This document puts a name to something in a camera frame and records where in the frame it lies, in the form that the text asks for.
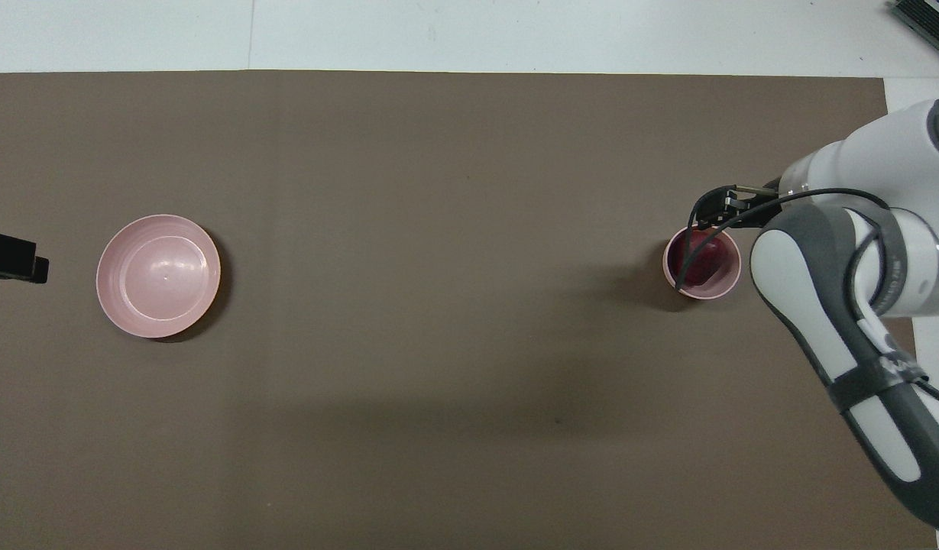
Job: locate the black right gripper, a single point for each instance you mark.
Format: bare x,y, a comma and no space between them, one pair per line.
767,206

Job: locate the dark red apple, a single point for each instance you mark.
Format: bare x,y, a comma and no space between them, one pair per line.
702,260

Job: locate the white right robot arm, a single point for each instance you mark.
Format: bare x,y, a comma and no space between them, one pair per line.
897,229

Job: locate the pink bowl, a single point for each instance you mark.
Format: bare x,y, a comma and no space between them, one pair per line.
730,263

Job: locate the pink plate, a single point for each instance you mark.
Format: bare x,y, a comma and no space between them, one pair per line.
160,275

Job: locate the dark ribbed device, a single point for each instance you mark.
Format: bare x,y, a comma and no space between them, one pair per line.
931,17

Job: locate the brown table mat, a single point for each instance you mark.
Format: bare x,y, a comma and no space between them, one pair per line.
438,344

